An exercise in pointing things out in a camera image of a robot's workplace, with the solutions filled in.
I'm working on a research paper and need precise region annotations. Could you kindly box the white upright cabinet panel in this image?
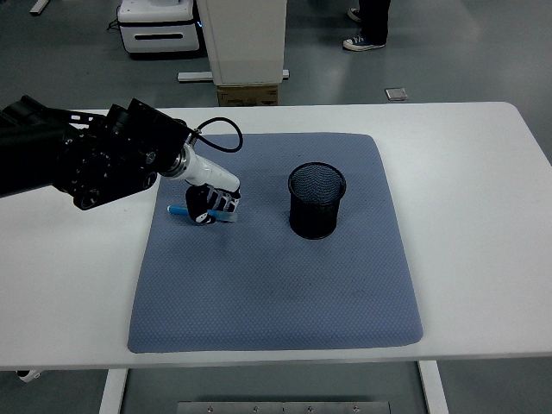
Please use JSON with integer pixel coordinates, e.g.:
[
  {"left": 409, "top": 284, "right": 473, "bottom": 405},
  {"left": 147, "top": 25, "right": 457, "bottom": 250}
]
[{"left": 197, "top": 0, "right": 288, "bottom": 86}]

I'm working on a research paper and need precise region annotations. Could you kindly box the small white black object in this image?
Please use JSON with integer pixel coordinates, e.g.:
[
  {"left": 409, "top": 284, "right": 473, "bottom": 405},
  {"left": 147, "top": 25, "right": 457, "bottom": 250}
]
[{"left": 16, "top": 368, "right": 45, "bottom": 384}]

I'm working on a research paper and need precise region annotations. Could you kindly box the person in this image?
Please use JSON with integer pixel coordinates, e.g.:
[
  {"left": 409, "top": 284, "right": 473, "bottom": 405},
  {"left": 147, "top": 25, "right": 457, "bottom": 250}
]
[{"left": 342, "top": 0, "right": 393, "bottom": 53}]

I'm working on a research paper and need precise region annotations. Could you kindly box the blue marker pen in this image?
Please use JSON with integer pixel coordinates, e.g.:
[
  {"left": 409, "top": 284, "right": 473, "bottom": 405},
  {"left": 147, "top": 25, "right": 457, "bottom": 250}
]
[{"left": 166, "top": 204, "right": 240, "bottom": 224}]

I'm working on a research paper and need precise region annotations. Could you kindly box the grey floor foot bar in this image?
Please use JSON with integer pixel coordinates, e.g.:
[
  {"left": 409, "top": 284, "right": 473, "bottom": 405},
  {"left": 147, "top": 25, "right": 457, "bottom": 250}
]
[{"left": 177, "top": 68, "right": 291, "bottom": 84}]

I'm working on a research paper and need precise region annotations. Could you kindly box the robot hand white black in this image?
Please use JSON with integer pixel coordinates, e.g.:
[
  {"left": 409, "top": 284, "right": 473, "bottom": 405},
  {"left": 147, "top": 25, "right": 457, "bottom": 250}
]
[{"left": 166, "top": 146, "right": 242, "bottom": 226}]

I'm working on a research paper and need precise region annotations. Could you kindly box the brown cardboard box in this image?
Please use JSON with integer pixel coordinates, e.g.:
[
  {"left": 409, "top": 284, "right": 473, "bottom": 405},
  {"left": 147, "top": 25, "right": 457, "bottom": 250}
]
[{"left": 216, "top": 84, "right": 279, "bottom": 107}]

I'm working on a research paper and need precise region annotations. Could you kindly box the black mesh pen holder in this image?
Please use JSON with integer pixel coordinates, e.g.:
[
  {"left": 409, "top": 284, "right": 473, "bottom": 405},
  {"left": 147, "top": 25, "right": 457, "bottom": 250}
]
[{"left": 287, "top": 161, "right": 348, "bottom": 241}]

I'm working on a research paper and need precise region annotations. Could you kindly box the white table leg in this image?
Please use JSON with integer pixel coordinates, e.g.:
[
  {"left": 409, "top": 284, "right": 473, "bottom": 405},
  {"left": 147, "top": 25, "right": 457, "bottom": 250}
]
[
  {"left": 416, "top": 360, "right": 450, "bottom": 414},
  {"left": 97, "top": 368, "right": 129, "bottom": 414}
]

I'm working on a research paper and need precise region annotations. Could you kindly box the blue-grey padded mat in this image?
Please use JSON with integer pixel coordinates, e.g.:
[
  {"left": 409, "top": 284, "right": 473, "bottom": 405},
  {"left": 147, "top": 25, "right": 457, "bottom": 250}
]
[{"left": 127, "top": 132, "right": 424, "bottom": 354}]

